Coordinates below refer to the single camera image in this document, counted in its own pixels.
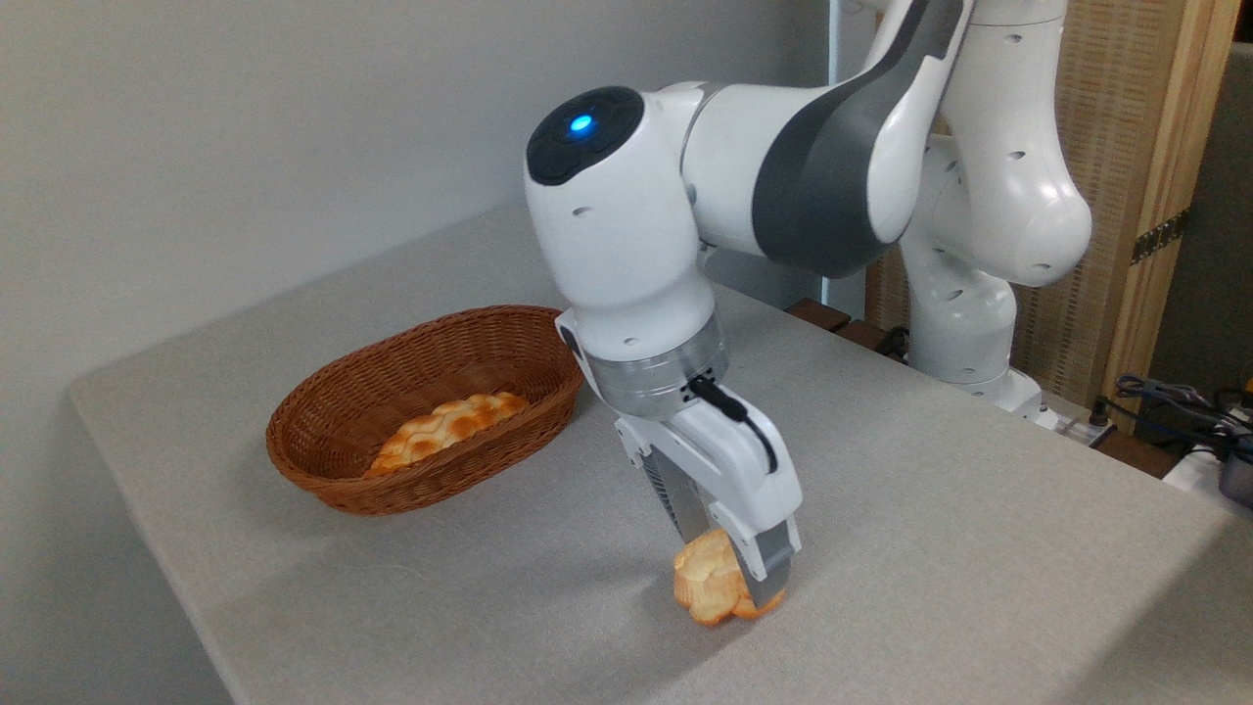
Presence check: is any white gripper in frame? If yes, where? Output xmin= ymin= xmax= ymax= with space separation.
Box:
xmin=615 ymin=388 xmax=805 ymax=609

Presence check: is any round golden bread roll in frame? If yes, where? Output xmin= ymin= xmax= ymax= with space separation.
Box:
xmin=672 ymin=529 xmax=787 ymax=627

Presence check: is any flat golden bread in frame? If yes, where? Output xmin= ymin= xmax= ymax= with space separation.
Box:
xmin=367 ymin=392 xmax=532 ymax=478

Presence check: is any brown wicker basket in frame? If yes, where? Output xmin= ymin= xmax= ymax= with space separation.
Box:
xmin=265 ymin=305 xmax=585 ymax=517

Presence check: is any dark wooden platform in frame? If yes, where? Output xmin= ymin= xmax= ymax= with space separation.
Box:
xmin=786 ymin=299 xmax=913 ymax=365

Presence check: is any black metal hinge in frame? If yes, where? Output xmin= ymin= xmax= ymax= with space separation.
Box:
xmin=1131 ymin=209 xmax=1191 ymax=265

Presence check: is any wooden woven folding screen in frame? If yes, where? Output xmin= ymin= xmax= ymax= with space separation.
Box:
xmin=866 ymin=0 xmax=1242 ymax=437

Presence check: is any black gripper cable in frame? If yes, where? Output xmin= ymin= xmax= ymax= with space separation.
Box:
xmin=688 ymin=375 xmax=780 ymax=475

